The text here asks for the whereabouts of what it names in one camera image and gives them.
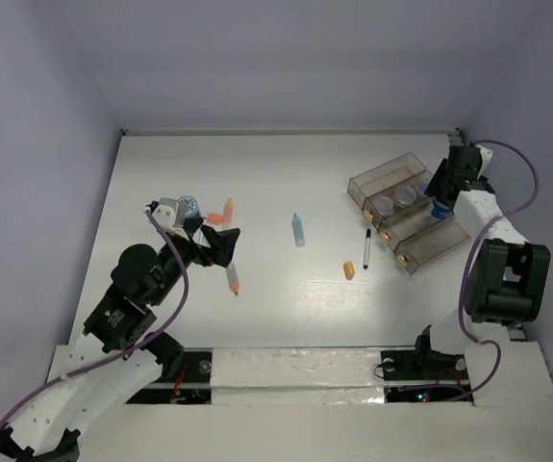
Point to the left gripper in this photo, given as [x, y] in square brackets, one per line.
[222, 242]

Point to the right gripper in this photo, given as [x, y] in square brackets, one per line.
[435, 189]

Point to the clear paperclip jar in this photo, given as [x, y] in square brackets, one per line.
[404, 196]
[421, 187]
[383, 205]

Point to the blue paint jar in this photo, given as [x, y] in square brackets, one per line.
[190, 208]
[440, 211]

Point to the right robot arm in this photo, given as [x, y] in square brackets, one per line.
[504, 275]

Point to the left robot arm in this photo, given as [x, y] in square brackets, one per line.
[122, 347]

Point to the orange highlighter cap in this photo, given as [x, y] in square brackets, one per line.
[214, 218]

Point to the orange highlighter upper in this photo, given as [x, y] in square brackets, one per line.
[227, 215]

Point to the clear four-compartment organizer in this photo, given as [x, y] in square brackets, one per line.
[415, 237]

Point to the blue highlighter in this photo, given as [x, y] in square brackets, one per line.
[297, 229]

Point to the black whiteboard marker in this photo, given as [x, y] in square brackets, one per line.
[367, 249]

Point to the yellow highlighter cap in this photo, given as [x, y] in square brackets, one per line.
[349, 270]

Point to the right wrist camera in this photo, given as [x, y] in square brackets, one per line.
[468, 162]

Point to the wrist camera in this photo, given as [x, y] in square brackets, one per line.
[468, 162]
[168, 213]

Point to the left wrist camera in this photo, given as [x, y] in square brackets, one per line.
[168, 213]

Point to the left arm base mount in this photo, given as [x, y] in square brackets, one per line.
[190, 385]

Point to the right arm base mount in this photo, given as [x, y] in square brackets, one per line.
[413, 377]

